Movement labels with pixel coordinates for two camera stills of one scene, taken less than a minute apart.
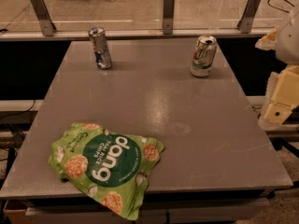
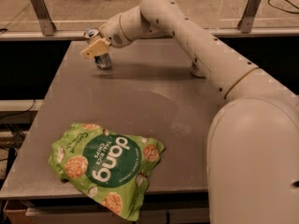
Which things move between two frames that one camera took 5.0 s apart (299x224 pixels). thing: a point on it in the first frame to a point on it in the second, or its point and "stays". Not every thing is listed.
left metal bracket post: (43, 14) stays
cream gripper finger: (286, 96) to (95, 49)
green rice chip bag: (111, 167) stays
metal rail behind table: (136, 34) stays
